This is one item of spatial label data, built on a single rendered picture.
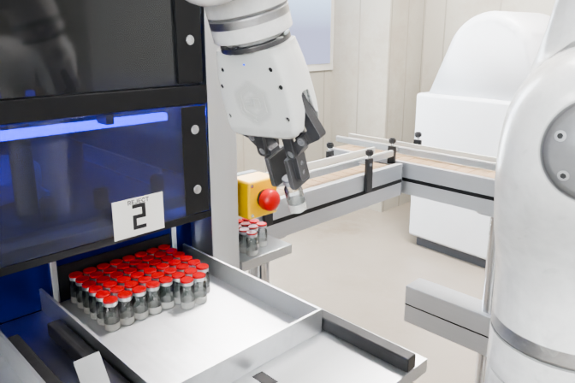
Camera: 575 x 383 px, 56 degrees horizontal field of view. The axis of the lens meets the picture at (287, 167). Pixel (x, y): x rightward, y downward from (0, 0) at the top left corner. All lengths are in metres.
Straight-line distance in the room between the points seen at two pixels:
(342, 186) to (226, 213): 0.47
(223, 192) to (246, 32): 0.45
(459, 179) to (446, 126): 1.71
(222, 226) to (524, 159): 0.67
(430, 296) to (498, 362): 1.16
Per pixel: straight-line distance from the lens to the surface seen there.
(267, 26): 0.54
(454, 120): 3.14
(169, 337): 0.80
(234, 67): 0.57
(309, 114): 0.57
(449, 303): 1.64
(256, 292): 0.87
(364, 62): 3.97
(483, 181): 1.45
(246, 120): 0.59
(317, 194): 1.28
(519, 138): 0.37
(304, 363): 0.73
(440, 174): 1.51
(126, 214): 0.84
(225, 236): 0.96
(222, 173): 0.93
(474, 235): 3.21
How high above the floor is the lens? 1.29
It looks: 14 degrees down
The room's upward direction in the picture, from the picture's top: straight up
